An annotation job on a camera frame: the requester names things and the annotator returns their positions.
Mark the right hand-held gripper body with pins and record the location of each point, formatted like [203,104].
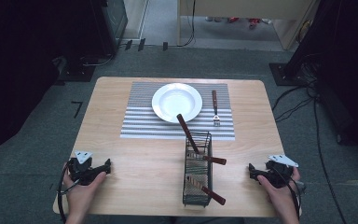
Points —
[278,174]

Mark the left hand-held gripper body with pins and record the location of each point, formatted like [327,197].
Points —
[82,172]

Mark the person's left hand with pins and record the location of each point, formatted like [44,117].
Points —
[82,194]

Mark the person's right hand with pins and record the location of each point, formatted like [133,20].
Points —
[279,196]

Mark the striped grey placemat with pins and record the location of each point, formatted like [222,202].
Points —
[136,124]

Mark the black tape floor mark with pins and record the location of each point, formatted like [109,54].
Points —
[77,107]

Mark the white plate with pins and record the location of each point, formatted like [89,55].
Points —
[177,102]

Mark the black stand foot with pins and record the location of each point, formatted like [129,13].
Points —
[77,71]

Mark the black stand base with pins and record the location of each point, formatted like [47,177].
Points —
[279,74]

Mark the black cabinet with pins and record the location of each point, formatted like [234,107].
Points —
[112,21]

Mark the light wooden desk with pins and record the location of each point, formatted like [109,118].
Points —
[245,7]

